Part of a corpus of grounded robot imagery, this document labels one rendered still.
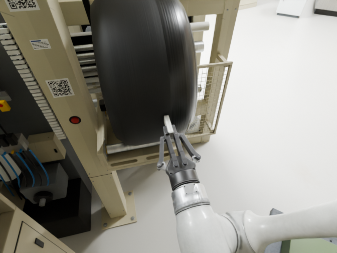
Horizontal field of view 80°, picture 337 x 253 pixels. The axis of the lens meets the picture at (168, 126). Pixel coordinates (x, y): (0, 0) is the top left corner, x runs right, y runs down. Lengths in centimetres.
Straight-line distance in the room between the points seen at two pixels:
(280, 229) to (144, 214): 133
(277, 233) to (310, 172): 179
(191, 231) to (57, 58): 65
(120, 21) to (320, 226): 65
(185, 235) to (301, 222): 23
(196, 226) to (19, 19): 71
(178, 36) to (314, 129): 235
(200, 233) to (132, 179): 149
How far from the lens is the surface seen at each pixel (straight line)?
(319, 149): 260
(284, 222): 56
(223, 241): 50
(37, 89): 88
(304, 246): 107
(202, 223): 48
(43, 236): 117
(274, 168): 220
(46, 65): 80
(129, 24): 64
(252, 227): 59
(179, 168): 56
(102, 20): 67
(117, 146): 96
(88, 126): 95
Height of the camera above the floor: 164
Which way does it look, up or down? 45 degrees down
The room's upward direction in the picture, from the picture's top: straight up
